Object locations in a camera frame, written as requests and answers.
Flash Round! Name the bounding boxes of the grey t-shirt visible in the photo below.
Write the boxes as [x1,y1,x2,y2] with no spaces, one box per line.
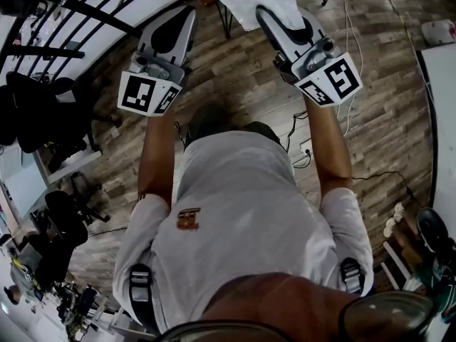
[112,130,375,335]

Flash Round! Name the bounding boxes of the white cable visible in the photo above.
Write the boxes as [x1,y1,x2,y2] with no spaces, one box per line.
[336,0,365,138]

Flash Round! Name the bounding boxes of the dark-rimmed glasses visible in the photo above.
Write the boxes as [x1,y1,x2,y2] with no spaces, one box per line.
[152,290,436,342]

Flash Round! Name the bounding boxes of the green black machine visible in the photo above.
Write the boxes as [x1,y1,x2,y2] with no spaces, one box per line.
[414,207,456,324]

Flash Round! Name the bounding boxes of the white table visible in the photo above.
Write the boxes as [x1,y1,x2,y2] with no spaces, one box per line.
[415,42,456,224]

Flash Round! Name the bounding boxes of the white floral cushion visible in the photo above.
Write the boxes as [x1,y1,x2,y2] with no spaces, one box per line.
[420,19,456,46]

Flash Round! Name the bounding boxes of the grey black harness strap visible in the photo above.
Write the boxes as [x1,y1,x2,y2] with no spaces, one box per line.
[128,263,162,336]
[339,256,366,295]

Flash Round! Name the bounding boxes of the black metal rail frame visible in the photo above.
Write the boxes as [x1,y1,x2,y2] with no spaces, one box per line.
[0,0,172,71]

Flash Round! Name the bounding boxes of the black cable with plug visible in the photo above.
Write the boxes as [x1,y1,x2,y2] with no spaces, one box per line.
[284,110,314,170]

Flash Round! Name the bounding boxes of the person's left forearm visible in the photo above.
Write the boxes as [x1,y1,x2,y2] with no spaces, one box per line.
[137,109,180,207]

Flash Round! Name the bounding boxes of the person's right forearm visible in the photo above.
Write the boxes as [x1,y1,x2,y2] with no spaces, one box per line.
[302,94,354,200]

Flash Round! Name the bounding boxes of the black floor cable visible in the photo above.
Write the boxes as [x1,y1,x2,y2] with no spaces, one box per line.
[351,169,417,202]

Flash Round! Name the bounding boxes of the white metal rack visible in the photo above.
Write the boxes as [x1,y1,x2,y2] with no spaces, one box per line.
[380,239,416,292]

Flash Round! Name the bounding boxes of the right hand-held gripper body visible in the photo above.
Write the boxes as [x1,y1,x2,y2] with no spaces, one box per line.
[272,36,364,109]

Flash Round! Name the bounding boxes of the white crumpled tissues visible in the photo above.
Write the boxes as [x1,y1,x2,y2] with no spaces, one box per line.
[383,202,406,239]

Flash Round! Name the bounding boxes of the person's dark trousers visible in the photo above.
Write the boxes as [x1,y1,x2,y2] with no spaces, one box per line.
[185,102,283,150]

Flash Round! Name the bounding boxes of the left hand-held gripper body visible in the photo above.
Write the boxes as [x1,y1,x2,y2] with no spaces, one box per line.
[117,51,187,117]

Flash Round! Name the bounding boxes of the black office chair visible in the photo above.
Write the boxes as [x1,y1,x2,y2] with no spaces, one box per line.
[0,71,103,155]
[27,172,112,288]

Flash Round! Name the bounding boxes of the thin yellow cable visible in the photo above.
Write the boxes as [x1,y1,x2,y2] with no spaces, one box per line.
[370,0,422,61]

